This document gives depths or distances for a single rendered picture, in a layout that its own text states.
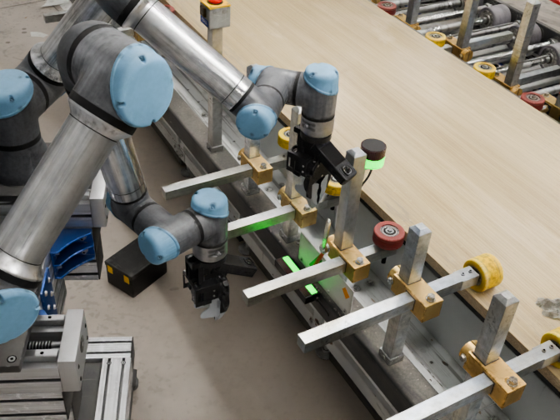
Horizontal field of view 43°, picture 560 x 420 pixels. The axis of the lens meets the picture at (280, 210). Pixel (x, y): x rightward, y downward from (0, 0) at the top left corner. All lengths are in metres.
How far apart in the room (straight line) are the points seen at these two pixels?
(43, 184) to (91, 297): 1.80
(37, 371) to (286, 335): 1.47
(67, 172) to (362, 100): 1.41
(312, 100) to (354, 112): 0.78
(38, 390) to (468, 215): 1.15
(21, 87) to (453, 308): 1.16
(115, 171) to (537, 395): 1.06
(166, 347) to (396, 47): 1.41
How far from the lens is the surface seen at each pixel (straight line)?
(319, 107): 1.55
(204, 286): 1.56
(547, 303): 1.76
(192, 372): 2.64
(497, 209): 2.01
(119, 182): 1.42
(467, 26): 2.92
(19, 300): 1.19
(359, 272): 1.79
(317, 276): 1.76
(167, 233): 1.40
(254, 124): 1.43
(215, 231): 1.46
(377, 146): 1.68
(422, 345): 1.97
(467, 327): 1.88
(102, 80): 1.13
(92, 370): 2.42
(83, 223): 1.82
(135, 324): 2.81
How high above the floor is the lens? 2.06
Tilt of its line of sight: 38 degrees down
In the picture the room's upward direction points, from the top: 4 degrees clockwise
